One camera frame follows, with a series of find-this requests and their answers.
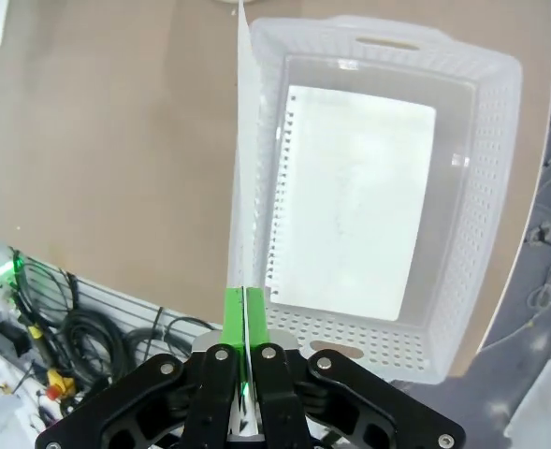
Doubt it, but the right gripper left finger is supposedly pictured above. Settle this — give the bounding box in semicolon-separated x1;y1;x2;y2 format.
36;287;247;449

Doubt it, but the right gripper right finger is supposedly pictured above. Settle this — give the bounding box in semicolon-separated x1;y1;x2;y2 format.
245;287;467;449

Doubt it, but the white loose-leaf paper sheet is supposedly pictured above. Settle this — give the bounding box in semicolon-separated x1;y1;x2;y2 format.
265;86;438;324
226;0;263;441

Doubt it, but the yellow clamp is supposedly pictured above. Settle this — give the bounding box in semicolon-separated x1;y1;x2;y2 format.
44;368;76;399

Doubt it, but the white perforated plastic basket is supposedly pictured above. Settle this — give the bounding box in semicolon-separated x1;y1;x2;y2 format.
230;16;524;385

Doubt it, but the black cable bundle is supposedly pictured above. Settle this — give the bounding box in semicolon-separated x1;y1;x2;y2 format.
15;259;210;380

